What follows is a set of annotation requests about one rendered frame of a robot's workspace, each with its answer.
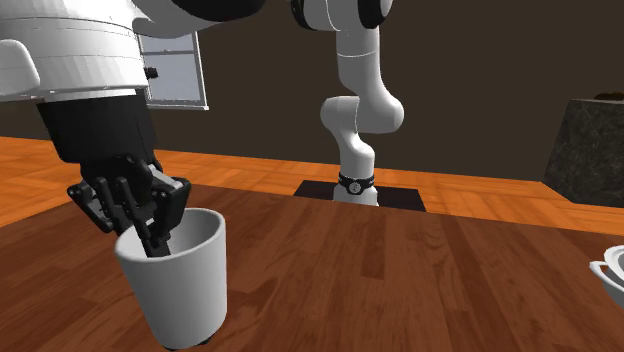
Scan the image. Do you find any white bowl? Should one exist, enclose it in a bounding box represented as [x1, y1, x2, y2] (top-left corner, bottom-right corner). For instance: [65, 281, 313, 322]
[588, 244, 624, 310]

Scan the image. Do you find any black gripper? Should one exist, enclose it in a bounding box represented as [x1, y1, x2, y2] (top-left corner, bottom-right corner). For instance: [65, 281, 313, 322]
[35, 89, 192, 259]

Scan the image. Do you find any white framed window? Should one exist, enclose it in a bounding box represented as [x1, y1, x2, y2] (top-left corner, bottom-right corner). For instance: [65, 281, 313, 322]
[137, 32, 210, 112]

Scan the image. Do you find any dark robot stand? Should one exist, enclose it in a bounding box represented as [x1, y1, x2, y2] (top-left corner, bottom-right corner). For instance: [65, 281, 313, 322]
[292, 179, 427, 213]

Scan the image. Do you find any white cup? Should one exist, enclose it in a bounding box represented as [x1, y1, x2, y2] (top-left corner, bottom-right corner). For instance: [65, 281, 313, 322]
[113, 207, 229, 352]

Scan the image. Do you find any dark stone block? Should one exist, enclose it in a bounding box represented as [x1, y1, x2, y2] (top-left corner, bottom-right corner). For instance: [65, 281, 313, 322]
[541, 92, 624, 209]

